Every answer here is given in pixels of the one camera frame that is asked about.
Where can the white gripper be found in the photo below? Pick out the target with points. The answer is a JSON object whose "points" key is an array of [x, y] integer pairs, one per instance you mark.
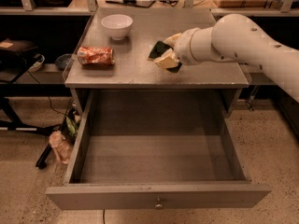
{"points": [[184, 49]]}

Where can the green yellow sponge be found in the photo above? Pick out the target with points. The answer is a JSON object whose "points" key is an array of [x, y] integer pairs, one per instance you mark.
{"points": [[159, 48]]}

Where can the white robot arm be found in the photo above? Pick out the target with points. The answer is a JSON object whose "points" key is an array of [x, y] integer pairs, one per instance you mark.
{"points": [[233, 38]]}

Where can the grey cabinet counter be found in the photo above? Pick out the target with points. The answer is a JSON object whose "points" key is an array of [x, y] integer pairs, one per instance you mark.
{"points": [[133, 70]]}

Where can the grey open drawer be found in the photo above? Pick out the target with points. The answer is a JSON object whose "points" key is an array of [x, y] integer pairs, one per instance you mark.
{"points": [[135, 146]]}

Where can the metal drawer knob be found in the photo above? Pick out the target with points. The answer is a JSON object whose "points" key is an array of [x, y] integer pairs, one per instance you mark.
{"points": [[158, 205]]}

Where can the dark bowl on shelf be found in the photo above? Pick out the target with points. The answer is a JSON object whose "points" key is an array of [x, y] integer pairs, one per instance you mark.
{"points": [[62, 61]]}

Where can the white bowl on shelf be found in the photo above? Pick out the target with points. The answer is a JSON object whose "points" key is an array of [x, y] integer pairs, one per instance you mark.
{"points": [[38, 64]]}

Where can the clear plastic bottle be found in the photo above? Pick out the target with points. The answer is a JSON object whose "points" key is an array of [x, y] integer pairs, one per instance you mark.
{"points": [[61, 147]]}

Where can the black bag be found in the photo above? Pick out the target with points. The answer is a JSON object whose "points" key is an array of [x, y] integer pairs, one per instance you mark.
{"points": [[17, 53]]}

